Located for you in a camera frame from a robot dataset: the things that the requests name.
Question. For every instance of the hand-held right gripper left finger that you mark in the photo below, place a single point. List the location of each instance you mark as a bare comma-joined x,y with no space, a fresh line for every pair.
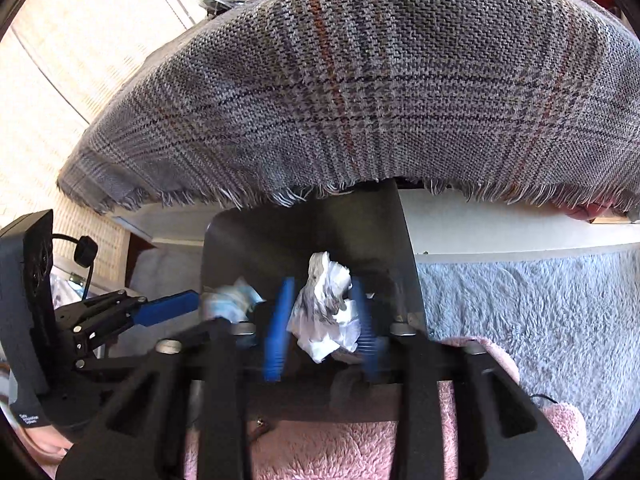
277,330

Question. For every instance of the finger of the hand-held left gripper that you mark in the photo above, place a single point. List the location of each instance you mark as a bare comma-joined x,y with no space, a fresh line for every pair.
167,306

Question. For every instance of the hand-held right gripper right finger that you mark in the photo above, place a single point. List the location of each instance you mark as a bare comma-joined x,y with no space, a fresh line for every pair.
364,332

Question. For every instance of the white paper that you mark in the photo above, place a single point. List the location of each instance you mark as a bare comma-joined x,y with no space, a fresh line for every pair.
325,305

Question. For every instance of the white blue wrapper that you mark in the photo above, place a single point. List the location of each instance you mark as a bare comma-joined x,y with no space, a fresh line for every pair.
230,302

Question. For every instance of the pink fleece clothing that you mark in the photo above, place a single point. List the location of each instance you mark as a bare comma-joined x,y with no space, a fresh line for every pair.
350,450

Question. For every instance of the grey fluffy rug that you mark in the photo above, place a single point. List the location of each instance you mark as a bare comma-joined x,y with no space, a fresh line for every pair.
525,310

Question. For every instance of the white low table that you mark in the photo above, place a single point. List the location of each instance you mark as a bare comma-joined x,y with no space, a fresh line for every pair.
500,225

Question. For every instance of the grey plaid fringed blanket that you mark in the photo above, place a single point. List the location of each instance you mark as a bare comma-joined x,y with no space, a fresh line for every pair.
375,85

